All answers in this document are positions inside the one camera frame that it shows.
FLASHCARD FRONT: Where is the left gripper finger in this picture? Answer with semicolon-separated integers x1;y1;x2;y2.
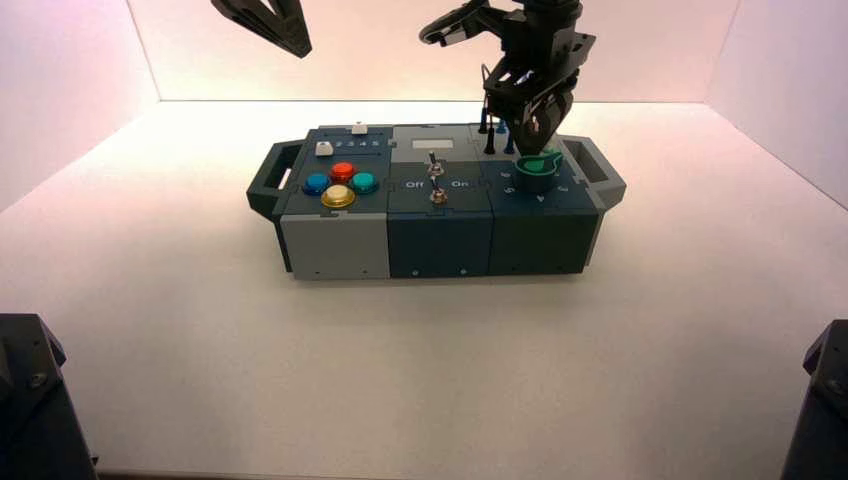
211;0;306;59
264;0;313;59

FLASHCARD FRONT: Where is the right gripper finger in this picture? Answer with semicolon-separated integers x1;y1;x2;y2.
542;90;576;153
513;104;547;158

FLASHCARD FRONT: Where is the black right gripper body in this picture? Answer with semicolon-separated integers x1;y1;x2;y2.
482;31;596;111

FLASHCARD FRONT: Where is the green teardrop rotary knob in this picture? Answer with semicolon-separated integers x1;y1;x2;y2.
514;152;564;195

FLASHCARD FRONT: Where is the black arm base housing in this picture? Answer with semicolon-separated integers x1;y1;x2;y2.
0;314;99;480
781;319;848;480

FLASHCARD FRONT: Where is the modular control panel box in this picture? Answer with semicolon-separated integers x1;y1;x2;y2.
246;122;627;281

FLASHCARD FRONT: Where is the yellow dome push button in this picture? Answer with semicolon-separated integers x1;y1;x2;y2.
321;184;357;210

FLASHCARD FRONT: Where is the black banana plug cable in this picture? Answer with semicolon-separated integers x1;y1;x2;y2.
478;62;498;157

